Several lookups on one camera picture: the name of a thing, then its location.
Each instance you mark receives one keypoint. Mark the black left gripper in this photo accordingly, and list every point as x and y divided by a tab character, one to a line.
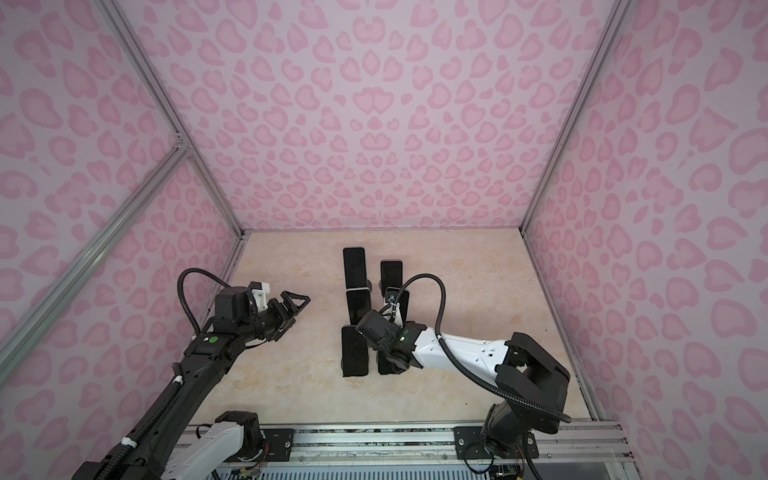
283	318

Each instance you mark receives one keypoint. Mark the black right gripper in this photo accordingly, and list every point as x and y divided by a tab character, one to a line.
372	345

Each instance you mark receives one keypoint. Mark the black phone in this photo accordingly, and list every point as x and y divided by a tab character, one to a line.
358	304
355	356
355	270
385	366
391	272
404	303

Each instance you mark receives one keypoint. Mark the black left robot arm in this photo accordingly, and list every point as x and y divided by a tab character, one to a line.
147	451

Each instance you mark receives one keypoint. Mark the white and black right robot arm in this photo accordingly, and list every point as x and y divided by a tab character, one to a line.
531	384

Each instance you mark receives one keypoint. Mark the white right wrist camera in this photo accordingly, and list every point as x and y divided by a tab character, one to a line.
394	311

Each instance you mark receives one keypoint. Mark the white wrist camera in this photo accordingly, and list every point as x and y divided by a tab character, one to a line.
394	311
260	291

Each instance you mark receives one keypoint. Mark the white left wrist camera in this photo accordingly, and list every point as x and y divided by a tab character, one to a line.
260	291

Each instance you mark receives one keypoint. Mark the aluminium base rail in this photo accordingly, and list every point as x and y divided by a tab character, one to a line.
435	450

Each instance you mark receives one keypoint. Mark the aluminium diagonal frame bar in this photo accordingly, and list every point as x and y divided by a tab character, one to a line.
38	321

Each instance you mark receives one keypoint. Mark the aluminium frame post back left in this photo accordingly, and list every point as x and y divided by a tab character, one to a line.
130	43

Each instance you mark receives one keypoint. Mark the aluminium frame post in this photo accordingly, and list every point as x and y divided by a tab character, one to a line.
130	43
616	23

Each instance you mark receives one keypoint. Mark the aluminium frame post back right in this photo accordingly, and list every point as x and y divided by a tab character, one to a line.
616	23

